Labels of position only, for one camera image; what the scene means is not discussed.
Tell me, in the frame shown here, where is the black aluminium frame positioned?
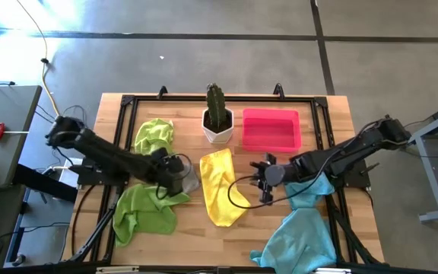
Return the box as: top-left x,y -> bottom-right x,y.
68,82 -> 382,273

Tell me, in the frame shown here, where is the blue microfiber towel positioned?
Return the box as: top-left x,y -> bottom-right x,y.
249,207 -> 338,274
284,171 -> 337,211

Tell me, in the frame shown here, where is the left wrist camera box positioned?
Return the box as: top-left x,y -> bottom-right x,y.
151,147 -> 171,163

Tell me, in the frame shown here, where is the grey metal table frame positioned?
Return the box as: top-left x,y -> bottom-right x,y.
408,97 -> 438,225

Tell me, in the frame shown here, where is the yellow microfiber towel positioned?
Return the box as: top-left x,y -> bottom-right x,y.
198,148 -> 251,228

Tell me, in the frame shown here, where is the yellow power cable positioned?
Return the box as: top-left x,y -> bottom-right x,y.
15,0 -> 61,117

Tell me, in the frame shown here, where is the pink plastic bin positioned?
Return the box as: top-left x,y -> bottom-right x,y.
241,107 -> 303,153

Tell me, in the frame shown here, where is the green microfiber towel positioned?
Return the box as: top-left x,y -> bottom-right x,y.
112,183 -> 192,247
133,117 -> 176,156

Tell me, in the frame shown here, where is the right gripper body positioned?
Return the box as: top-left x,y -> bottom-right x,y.
263,163 -> 294,188

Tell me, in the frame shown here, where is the black right camera cable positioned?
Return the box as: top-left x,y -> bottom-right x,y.
227,144 -> 341,210

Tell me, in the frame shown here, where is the silver metal bracket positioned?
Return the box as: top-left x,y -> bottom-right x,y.
313,267 -> 352,274
96,266 -> 140,274

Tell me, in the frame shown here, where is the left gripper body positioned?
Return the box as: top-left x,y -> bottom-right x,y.
157,154 -> 186,198

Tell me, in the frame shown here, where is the black left camera cable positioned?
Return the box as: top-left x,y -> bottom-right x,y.
154,153 -> 194,202

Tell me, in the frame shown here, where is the black camera cable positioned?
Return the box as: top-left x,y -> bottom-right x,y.
227,144 -> 341,210
154,153 -> 194,202

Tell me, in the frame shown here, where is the white faceted plant pot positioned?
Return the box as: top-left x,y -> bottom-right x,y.
202,107 -> 235,145

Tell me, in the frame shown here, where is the green cactus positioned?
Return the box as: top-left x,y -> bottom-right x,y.
205,82 -> 228,130

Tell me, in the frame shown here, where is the white electronics box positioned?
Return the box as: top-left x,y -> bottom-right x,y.
49,157 -> 84,188

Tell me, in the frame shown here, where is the dark grey side table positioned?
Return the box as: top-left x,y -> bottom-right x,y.
0,85 -> 43,190

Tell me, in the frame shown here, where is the grey microfiber towel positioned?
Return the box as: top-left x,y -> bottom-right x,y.
182,164 -> 202,195

